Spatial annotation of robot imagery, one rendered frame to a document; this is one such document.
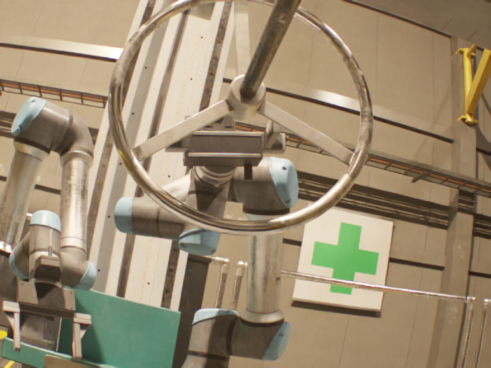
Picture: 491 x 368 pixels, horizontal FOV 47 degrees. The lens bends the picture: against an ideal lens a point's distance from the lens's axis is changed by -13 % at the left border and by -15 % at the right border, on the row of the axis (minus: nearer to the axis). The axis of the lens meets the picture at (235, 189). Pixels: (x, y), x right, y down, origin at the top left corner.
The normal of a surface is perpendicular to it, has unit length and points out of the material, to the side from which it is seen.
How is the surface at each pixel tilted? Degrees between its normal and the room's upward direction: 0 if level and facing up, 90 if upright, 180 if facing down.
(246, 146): 90
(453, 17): 180
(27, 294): 67
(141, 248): 90
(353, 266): 90
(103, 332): 90
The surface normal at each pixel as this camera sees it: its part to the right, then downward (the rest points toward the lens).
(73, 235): 0.29, -0.53
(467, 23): -0.17, 0.95
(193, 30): 0.30, -0.22
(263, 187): -0.30, 0.18
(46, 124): 0.62, 0.06
